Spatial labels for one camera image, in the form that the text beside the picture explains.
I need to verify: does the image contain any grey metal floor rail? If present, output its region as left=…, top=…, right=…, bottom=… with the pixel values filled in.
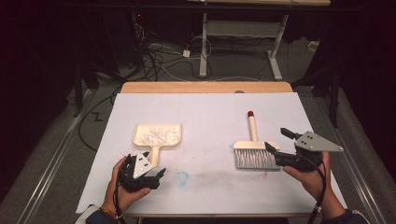
left=24, top=90, right=94, bottom=224
left=314, top=92, right=387, bottom=224

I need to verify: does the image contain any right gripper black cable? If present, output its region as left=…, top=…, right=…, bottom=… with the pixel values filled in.
left=298, top=153, right=327, bottom=224

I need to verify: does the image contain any pile of white paper scraps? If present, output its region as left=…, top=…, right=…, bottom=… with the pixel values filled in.
left=139, top=125, right=181, bottom=146

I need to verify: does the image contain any black metal stand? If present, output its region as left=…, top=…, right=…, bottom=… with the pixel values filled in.
left=295, top=71, right=342, bottom=129
left=73, top=64, right=101, bottom=119

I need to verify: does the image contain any tangle of black floor cables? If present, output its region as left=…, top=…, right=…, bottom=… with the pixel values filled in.
left=130, top=12, right=216, bottom=82

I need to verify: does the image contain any white frame desk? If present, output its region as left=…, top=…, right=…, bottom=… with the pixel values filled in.
left=186, top=0, right=332, bottom=81

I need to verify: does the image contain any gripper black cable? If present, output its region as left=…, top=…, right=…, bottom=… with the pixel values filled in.
left=113, top=174, right=127, bottom=224
left=298, top=153, right=327, bottom=224

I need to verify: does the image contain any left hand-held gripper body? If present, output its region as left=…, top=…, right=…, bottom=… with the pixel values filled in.
left=118, top=151, right=163, bottom=192

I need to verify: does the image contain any person's left hand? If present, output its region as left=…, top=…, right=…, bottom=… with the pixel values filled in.
left=102, top=155, right=152, bottom=215

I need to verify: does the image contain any person's right hand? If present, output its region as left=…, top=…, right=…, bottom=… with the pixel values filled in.
left=282, top=151, right=332, bottom=203

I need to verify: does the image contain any beaded bracelet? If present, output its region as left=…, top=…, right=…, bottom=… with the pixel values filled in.
left=99, top=206, right=118, bottom=219

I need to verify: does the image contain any long black floor cable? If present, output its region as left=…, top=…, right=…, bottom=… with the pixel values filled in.
left=78, top=88, right=124, bottom=153

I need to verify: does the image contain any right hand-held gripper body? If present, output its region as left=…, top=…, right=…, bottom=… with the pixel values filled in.
left=274, top=130, right=345, bottom=174

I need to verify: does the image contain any white hand brush red cap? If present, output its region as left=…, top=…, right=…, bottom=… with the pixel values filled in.
left=233, top=110, right=281, bottom=171

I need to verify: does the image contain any white floor cable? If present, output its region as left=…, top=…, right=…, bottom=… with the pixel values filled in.
left=155, top=62, right=265, bottom=83

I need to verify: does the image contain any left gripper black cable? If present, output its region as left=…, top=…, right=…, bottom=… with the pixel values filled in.
left=113, top=174, right=127, bottom=224

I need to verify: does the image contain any beige plastic dustpan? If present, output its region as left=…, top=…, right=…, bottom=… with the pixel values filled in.
left=133, top=123, right=183, bottom=168

